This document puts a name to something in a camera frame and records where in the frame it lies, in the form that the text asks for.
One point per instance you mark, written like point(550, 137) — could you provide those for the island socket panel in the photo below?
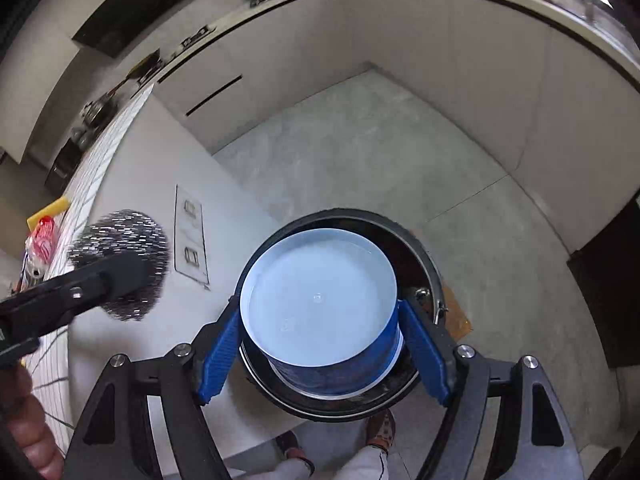
point(191, 235)

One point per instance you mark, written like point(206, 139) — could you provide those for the person's left hand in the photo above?
point(22, 410)

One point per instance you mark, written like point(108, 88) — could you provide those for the grey pot with lid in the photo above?
point(97, 110)

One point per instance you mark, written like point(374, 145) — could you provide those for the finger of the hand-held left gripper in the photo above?
point(90, 285)

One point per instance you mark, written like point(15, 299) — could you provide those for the blue round tub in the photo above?
point(320, 305)

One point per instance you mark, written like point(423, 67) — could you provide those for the black wok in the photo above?
point(145, 67)

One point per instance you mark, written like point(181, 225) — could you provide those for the person's white trousers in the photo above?
point(370, 465)

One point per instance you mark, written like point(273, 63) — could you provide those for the yellow sponge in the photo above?
point(47, 212)

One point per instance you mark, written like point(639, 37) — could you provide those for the lower kitchen cabinets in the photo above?
point(450, 60)

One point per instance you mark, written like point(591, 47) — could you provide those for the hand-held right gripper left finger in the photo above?
point(220, 355)

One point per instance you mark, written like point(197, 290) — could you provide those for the white kitchen island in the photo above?
point(150, 160)

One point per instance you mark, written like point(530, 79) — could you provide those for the white checkered tablecloth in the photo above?
point(85, 195)

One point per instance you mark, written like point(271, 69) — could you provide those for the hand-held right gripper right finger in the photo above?
point(425, 355)

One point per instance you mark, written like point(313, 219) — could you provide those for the black microwave oven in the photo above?
point(62, 165)

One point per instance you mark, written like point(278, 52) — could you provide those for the pink plastic packet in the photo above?
point(42, 242)

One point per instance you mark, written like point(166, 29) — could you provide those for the steel wool scrubber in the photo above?
point(130, 230)

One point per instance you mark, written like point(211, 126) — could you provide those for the person's right shoe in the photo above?
point(381, 427)

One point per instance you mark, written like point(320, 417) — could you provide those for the black range hood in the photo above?
point(135, 7)

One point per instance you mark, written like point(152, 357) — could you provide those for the upper kitchen cabinets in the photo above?
point(40, 85)

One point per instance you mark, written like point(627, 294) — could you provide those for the person's shoe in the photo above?
point(295, 452)
point(381, 427)

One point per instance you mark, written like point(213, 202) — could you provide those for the small wooden stool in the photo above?
point(457, 317)

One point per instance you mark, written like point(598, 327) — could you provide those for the black plastic bucket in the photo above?
point(415, 270)

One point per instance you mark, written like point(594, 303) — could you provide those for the black gas stove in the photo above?
point(196, 37)

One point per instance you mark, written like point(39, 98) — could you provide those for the kitchen cabinets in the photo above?
point(40, 85)
point(450, 60)

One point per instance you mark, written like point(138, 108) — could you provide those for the person's left shoe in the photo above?
point(295, 452)

